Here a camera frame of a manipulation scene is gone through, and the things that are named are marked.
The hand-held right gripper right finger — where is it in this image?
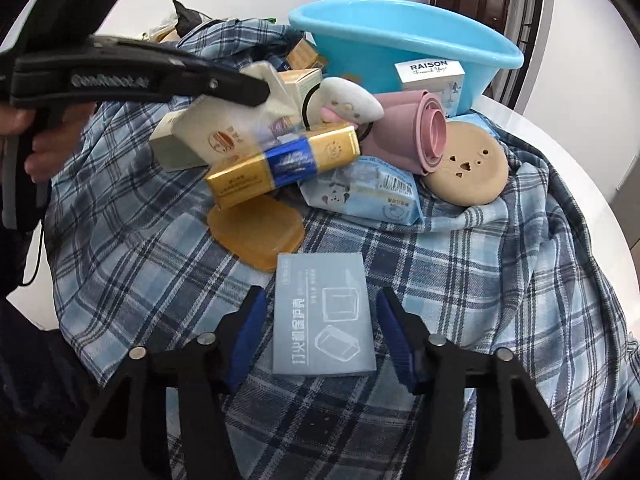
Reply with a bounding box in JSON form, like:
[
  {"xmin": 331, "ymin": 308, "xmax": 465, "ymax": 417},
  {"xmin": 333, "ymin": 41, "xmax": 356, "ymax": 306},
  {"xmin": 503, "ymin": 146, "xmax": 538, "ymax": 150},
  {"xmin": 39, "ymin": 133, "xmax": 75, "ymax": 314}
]
[{"xmin": 376, "ymin": 286, "xmax": 583, "ymax": 480}]

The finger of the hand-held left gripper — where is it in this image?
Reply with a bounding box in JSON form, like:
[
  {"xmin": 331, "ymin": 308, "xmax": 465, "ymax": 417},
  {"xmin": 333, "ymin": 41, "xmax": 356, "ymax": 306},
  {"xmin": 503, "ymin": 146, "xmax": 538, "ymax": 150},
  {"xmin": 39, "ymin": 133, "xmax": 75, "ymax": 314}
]
[{"xmin": 170, "ymin": 52, "xmax": 272, "ymax": 108}]

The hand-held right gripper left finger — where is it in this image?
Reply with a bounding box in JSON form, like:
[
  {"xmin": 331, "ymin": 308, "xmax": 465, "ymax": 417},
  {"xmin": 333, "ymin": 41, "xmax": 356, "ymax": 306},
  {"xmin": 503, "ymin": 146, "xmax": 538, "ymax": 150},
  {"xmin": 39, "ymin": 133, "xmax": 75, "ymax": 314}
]
[{"xmin": 60, "ymin": 285, "xmax": 271, "ymax": 480}]

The white plastic-wrapped packet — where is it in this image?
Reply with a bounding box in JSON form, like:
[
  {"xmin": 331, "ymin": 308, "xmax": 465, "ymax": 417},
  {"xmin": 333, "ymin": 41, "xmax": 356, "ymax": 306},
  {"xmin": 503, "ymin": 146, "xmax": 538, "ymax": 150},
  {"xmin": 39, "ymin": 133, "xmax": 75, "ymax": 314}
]
[{"xmin": 170, "ymin": 60, "xmax": 301, "ymax": 168}]

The blue plastic basin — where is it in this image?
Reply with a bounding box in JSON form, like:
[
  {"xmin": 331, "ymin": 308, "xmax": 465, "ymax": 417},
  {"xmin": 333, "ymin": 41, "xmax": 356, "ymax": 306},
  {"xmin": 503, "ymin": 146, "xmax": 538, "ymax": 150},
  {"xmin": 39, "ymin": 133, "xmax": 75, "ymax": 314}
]
[{"xmin": 288, "ymin": 0, "xmax": 524, "ymax": 113}]

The person's left hand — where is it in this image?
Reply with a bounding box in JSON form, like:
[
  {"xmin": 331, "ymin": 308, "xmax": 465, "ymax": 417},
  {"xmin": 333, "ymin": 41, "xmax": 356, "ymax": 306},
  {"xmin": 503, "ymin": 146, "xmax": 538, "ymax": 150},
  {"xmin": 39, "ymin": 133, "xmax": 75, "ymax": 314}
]
[{"xmin": 0, "ymin": 101, "xmax": 97, "ymax": 184}]

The cream and gold box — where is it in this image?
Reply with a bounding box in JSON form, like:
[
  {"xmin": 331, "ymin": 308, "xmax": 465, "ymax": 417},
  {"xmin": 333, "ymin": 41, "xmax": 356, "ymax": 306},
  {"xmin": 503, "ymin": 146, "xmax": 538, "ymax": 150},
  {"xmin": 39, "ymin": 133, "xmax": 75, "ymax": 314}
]
[{"xmin": 277, "ymin": 67, "xmax": 323, "ymax": 111}]

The small tan box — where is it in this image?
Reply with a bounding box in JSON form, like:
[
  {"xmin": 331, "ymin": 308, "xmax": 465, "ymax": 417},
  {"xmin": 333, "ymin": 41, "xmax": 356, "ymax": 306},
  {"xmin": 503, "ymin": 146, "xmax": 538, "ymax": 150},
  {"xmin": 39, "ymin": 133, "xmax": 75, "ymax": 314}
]
[{"xmin": 285, "ymin": 42, "xmax": 328, "ymax": 72}]

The black bag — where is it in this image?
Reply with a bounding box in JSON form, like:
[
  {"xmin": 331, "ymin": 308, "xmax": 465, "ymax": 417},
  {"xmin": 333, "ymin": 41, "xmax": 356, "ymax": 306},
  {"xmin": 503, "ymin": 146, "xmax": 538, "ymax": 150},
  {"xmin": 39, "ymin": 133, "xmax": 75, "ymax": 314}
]
[{"xmin": 172, "ymin": 0, "xmax": 213, "ymax": 38}]

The gold and blue box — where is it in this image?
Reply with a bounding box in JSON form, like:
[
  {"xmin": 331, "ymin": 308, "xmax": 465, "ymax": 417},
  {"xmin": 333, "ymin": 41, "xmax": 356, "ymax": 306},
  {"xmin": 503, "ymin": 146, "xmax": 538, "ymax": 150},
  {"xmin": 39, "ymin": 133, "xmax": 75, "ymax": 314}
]
[{"xmin": 205, "ymin": 122, "xmax": 362, "ymax": 211}]

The amber plastic soap dish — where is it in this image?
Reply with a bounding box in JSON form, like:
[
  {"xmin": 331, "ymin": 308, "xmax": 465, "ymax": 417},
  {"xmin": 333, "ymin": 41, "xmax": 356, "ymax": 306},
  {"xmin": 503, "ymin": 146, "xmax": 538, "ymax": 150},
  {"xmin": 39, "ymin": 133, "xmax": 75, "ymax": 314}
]
[{"xmin": 207, "ymin": 195, "xmax": 306, "ymax": 273}]

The blue plaid shirt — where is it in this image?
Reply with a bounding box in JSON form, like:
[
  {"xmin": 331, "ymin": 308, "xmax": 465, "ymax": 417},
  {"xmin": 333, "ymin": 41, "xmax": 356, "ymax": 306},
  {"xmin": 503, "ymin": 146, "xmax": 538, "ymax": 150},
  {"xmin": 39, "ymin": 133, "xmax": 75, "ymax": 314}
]
[{"xmin": 45, "ymin": 19, "xmax": 640, "ymax": 480}]

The blue wet wipes pack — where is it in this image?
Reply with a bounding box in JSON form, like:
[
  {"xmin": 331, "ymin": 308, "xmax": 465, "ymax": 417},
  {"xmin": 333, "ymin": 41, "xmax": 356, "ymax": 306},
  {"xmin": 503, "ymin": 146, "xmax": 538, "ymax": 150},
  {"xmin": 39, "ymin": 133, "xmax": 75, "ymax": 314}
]
[{"xmin": 298, "ymin": 155, "xmax": 426, "ymax": 226}]

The pink folding silicone cup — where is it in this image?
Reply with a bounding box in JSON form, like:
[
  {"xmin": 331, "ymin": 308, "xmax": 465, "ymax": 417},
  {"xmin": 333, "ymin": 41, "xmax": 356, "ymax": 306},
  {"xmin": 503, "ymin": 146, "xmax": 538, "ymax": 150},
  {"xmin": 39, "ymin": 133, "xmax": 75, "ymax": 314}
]
[{"xmin": 371, "ymin": 89, "xmax": 448, "ymax": 177}]

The beige round disc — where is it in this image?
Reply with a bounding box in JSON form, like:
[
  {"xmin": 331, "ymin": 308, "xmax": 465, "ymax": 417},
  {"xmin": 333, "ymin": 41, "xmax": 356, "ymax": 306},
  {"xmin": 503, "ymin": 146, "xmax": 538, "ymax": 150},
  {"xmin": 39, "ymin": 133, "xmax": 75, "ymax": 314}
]
[{"xmin": 425, "ymin": 121, "xmax": 509, "ymax": 207}]

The white printed carton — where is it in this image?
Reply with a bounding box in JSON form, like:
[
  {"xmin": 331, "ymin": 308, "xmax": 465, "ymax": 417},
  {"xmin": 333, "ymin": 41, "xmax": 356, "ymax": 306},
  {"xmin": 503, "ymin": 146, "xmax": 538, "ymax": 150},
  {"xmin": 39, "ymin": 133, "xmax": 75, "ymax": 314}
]
[{"xmin": 394, "ymin": 59, "xmax": 467, "ymax": 120}]

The black framed glass door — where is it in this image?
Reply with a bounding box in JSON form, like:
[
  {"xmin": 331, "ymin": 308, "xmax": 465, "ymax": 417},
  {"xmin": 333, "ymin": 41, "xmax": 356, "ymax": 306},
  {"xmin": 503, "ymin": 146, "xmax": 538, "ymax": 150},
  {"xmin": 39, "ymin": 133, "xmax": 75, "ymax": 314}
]
[{"xmin": 505, "ymin": 0, "xmax": 558, "ymax": 108}]

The white rounded handle device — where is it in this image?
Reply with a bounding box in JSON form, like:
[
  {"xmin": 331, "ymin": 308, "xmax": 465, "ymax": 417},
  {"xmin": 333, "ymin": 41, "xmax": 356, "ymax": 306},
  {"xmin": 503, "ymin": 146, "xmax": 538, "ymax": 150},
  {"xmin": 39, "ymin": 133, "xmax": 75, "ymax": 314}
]
[{"xmin": 300, "ymin": 76, "xmax": 385, "ymax": 133}]

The black cable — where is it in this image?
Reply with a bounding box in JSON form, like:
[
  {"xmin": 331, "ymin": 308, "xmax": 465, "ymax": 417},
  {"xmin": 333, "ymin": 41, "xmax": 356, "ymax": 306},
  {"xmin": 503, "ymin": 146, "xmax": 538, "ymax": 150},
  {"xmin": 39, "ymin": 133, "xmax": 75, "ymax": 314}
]
[{"xmin": 19, "ymin": 220, "xmax": 52, "ymax": 289}]

